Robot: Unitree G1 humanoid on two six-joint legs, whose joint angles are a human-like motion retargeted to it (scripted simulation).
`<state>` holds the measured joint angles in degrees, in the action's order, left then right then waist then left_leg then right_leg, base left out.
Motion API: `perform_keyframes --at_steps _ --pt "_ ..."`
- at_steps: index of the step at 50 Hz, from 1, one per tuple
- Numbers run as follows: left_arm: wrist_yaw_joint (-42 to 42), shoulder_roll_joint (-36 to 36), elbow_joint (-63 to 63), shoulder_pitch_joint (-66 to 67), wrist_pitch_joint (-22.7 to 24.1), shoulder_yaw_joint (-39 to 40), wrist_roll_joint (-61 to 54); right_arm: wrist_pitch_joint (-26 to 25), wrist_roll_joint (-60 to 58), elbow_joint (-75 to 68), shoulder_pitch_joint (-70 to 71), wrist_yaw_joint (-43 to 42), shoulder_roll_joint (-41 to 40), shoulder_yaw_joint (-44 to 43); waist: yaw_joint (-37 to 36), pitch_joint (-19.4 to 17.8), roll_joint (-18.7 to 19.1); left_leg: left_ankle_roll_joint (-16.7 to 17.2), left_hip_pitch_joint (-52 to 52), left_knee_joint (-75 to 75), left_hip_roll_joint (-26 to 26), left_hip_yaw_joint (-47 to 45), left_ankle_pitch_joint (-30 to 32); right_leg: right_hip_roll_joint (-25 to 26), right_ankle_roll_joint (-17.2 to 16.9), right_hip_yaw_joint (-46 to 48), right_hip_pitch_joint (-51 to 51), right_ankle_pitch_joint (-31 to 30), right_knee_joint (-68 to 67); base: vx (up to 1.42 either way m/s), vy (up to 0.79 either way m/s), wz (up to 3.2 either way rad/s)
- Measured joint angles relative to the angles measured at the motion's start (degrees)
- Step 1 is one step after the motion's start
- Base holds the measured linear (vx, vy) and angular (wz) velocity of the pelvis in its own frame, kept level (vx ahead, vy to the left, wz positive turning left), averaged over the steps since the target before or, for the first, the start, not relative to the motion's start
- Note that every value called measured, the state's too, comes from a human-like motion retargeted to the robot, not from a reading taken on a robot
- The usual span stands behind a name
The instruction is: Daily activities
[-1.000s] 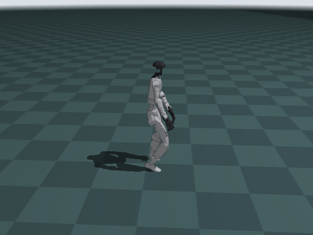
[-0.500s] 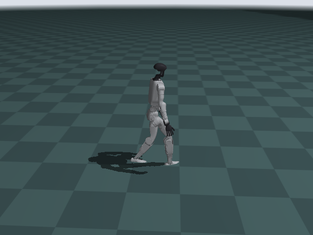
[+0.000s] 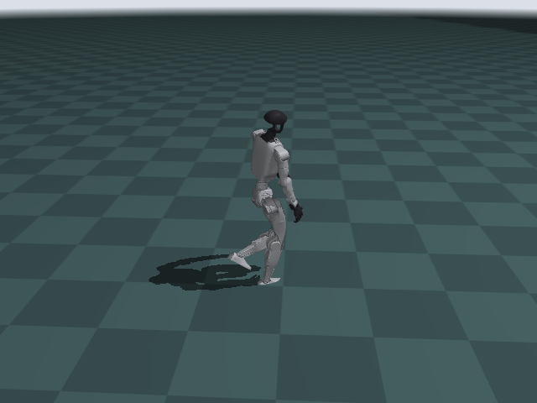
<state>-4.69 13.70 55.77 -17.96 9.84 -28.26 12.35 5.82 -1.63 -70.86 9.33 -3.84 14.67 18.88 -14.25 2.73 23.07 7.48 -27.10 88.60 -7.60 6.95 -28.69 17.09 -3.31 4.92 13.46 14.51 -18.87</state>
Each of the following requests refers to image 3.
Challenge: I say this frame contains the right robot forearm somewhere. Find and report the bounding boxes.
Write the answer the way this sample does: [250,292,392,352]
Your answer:
[283,178,298,208]

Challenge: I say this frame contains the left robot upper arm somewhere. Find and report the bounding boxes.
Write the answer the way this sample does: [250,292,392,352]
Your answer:
[252,129,263,143]

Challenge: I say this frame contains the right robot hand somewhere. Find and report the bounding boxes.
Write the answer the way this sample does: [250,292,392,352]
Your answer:
[289,203,303,222]

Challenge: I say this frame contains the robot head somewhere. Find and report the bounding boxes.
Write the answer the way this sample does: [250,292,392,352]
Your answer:
[260,110,287,143]

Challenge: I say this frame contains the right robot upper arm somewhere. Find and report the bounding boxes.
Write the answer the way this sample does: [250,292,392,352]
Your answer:
[274,146,290,187]

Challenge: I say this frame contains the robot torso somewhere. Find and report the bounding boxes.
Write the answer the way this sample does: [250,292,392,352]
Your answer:
[251,130,284,207]

